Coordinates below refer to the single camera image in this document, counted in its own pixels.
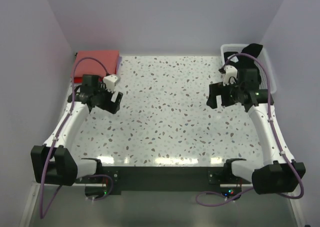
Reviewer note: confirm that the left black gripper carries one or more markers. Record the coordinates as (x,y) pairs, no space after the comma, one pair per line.
(110,102)

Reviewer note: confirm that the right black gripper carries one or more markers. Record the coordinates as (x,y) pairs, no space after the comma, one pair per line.
(217,97)

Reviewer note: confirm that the black t shirt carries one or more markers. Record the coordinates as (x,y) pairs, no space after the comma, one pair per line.
(242,63)

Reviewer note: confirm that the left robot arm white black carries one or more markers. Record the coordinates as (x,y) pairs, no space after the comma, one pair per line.
(52,161)

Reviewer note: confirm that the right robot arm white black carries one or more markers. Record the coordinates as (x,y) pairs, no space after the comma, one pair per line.
(280,173)

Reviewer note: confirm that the red folded t shirt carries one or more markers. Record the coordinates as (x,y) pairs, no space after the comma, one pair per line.
(78,80)

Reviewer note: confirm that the white plastic basket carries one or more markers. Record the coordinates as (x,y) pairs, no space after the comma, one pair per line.
(227,50)

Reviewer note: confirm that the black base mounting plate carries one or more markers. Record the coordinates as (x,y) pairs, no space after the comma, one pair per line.
(169,179)

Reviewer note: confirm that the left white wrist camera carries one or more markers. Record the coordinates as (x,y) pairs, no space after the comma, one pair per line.
(111,81)

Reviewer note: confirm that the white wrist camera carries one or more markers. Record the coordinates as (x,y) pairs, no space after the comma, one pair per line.
(111,81)
(229,73)

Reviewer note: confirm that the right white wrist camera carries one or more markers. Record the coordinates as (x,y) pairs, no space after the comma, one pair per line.
(229,73)

